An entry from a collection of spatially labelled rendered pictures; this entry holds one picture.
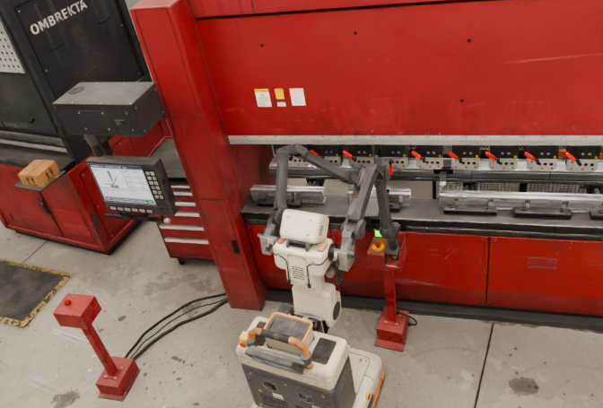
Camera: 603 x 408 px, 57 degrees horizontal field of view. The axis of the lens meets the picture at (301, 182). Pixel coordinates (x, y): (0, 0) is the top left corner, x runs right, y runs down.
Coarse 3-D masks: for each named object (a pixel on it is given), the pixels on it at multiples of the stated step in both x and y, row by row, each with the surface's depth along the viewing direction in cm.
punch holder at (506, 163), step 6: (492, 150) 303; (498, 150) 302; (504, 150) 301; (510, 150) 301; (516, 150) 300; (498, 156) 305; (504, 156) 304; (510, 156) 303; (516, 156) 302; (492, 162) 308; (504, 162) 306; (510, 162) 305; (516, 162) 304; (492, 168) 310; (498, 168) 309; (504, 168) 308; (510, 168) 307; (516, 168) 306
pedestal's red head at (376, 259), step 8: (400, 232) 330; (376, 240) 336; (384, 240) 335; (384, 248) 330; (400, 248) 333; (368, 256) 330; (376, 256) 328; (384, 256) 326; (400, 256) 324; (368, 264) 334; (376, 264) 331; (384, 264) 329; (392, 264) 329; (400, 264) 326; (400, 272) 328
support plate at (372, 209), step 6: (372, 192) 340; (354, 198) 338; (372, 198) 335; (354, 204) 333; (372, 204) 330; (348, 210) 329; (366, 210) 327; (372, 210) 326; (378, 210) 325; (366, 216) 323; (372, 216) 322
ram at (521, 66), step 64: (448, 0) 266; (512, 0) 254; (576, 0) 248; (256, 64) 308; (320, 64) 298; (384, 64) 289; (448, 64) 280; (512, 64) 272; (576, 64) 264; (256, 128) 335; (320, 128) 323; (384, 128) 312; (448, 128) 302; (512, 128) 293; (576, 128) 284
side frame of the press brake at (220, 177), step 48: (144, 0) 291; (144, 48) 295; (192, 48) 298; (192, 96) 306; (192, 144) 328; (240, 144) 364; (192, 192) 351; (240, 192) 366; (240, 240) 368; (240, 288) 398
